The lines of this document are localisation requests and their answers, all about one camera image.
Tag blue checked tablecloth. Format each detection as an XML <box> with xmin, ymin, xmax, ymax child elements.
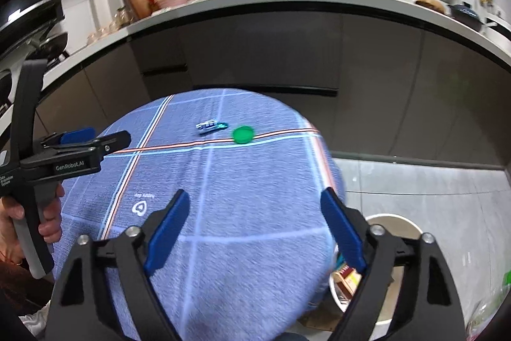
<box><xmin>52</xmin><ymin>87</ymin><xmax>349</xmax><ymax>341</ymax></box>

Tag black wok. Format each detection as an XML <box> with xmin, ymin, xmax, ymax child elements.
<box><xmin>38</xmin><ymin>33</ymin><xmax>69</xmax><ymax>63</ymax></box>

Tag person's left hand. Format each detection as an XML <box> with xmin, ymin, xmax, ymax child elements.
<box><xmin>0</xmin><ymin>184</ymin><xmax>65</xmax><ymax>254</ymax></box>

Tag glass jar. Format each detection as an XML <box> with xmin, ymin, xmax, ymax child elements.
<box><xmin>115</xmin><ymin>6</ymin><xmax>133</xmax><ymax>29</ymax></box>

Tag translucent plastic bag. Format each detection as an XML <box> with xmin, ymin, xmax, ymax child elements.
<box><xmin>465</xmin><ymin>269</ymin><xmax>511</xmax><ymax>341</ymax></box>

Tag blue candy wrapper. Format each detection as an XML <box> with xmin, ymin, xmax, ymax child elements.
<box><xmin>195</xmin><ymin>120</ymin><xmax>230</xmax><ymax>136</ymax></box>

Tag row of glass cups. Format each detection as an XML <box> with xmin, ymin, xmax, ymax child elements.
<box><xmin>86</xmin><ymin>22</ymin><xmax>120</xmax><ymax>45</ymax></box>

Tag white cloth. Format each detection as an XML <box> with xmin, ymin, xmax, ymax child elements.
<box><xmin>18</xmin><ymin>307</ymin><xmax>52</xmax><ymax>338</ymax></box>

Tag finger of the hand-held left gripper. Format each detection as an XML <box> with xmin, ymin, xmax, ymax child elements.
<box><xmin>41</xmin><ymin>128</ymin><xmax>97</xmax><ymax>147</ymax></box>
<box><xmin>40</xmin><ymin>130</ymin><xmax>132</xmax><ymax>160</ymax></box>

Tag dark kitchen cabinets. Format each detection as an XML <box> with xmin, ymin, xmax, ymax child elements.
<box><xmin>32</xmin><ymin>11</ymin><xmax>511</xmax><ymax>170</ymax></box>

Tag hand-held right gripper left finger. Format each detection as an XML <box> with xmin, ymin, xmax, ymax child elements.
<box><xmin>44</xmin><ymin>188</ymin><xmax>191</xmax><ymax>341</ymax></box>

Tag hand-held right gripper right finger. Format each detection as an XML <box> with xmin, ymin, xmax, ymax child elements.
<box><xmin>320</xmin><ymin>187</ymin><xmax>466</xmax><ymax>341</ymax></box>

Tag green bottle cap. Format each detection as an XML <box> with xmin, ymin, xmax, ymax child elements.
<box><xmin>232</xmin><ymin>125</ymin><xmax>255</xmax><ymax>144</ymax></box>

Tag person's left forearm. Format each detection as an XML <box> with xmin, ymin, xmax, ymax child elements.
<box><xmin>0</xmin><ymin>221</ymin><xmax>54</xmax><ymax>315</ymax></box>

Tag white round trash bin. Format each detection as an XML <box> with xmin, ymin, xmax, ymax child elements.
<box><xmin>326</xmin><ymin>213</ymin><xmax>430</xmax><ymax>328</ymax></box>

